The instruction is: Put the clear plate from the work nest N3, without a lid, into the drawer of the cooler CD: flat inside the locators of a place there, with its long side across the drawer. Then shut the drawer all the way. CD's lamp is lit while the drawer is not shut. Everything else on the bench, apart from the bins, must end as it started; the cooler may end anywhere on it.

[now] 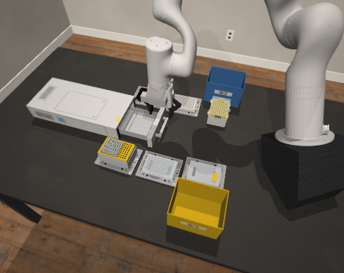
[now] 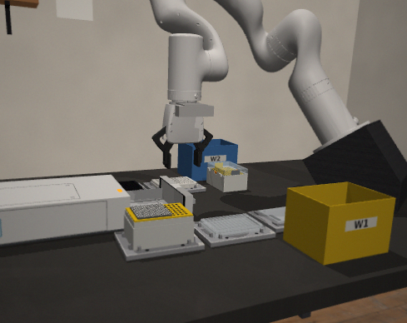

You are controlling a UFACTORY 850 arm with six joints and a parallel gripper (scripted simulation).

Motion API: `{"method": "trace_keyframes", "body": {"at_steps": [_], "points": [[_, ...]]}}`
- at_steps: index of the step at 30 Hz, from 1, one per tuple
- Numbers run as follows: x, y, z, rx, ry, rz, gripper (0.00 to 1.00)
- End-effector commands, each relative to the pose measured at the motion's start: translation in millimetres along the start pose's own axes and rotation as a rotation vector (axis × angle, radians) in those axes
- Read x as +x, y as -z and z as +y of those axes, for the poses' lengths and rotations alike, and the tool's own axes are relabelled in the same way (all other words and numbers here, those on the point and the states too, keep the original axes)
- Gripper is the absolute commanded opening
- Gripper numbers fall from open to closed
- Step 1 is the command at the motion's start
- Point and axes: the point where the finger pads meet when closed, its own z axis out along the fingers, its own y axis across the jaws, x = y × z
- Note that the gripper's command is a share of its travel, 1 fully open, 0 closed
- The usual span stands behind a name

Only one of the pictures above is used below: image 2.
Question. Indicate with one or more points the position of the blue open-top bin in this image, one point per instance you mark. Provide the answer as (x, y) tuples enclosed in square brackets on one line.
[(218, 150)]

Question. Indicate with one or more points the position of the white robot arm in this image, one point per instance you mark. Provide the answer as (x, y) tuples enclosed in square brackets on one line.
[(298, 36)]

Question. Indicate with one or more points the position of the yellow open-top bin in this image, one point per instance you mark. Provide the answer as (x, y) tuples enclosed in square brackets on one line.
[(331, 234)]

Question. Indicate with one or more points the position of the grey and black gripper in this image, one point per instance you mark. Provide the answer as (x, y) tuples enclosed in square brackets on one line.
[(181, 130)]

